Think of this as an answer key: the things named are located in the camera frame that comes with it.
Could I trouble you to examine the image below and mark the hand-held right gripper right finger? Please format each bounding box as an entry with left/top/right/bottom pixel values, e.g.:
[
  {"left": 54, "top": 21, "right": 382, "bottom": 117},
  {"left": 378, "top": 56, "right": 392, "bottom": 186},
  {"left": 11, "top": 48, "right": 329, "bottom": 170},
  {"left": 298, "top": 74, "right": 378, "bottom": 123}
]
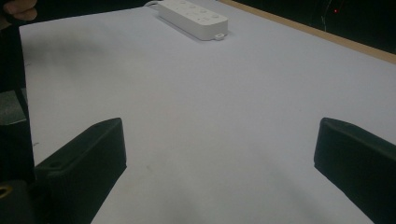
[{"left": 313, "top": 117, "right": 396, "bottom": 224}]

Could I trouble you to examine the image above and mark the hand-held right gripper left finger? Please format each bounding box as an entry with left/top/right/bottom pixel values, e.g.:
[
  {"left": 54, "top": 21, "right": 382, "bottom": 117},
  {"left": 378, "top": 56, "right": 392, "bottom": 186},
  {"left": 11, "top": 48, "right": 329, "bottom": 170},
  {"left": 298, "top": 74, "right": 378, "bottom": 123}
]
[{"left": 34, "top": 117, "right": 128, "bottom": 224}]

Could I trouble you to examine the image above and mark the white power strip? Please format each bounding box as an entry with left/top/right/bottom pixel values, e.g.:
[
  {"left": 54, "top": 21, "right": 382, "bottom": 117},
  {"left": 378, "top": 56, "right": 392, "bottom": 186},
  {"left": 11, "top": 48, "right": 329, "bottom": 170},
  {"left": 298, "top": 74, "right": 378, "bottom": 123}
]
[{"left": 156, "top": 0, "right": 230, "bottom": 42}]

